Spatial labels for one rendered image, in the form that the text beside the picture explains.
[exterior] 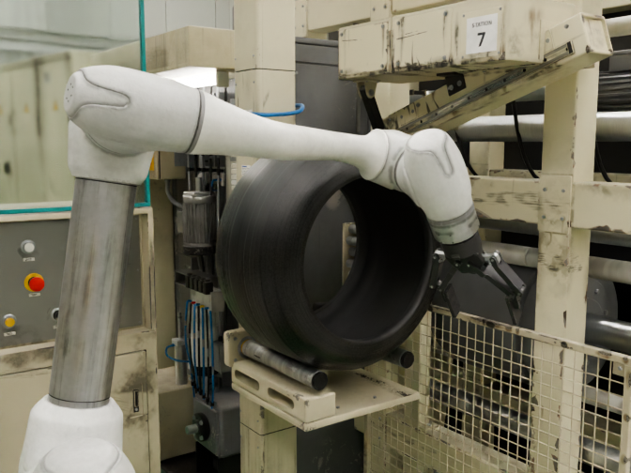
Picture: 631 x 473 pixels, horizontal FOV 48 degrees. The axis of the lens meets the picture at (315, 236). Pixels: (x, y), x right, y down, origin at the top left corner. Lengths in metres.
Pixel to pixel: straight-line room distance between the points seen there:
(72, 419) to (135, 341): 0.96
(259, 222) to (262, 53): 0.56
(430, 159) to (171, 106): 0.46
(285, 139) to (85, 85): 0.31
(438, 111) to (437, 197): 0.71
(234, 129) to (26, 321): 1.17
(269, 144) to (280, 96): 0.86
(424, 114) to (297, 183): 0.55
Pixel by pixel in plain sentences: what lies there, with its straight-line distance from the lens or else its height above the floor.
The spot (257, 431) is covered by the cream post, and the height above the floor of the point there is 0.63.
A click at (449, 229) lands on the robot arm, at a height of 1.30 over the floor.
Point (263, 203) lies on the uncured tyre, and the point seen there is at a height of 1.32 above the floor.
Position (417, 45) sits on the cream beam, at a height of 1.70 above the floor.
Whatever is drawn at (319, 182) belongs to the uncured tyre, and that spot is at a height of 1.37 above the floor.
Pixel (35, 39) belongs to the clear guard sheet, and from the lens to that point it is 2.06.
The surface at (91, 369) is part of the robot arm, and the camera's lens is 1.23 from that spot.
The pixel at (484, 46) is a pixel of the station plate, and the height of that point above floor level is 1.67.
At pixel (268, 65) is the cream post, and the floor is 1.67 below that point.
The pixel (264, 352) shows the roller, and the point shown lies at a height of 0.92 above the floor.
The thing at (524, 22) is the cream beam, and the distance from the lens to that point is 1.69.
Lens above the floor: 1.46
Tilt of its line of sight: 8 degrees down
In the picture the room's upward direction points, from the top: straight up
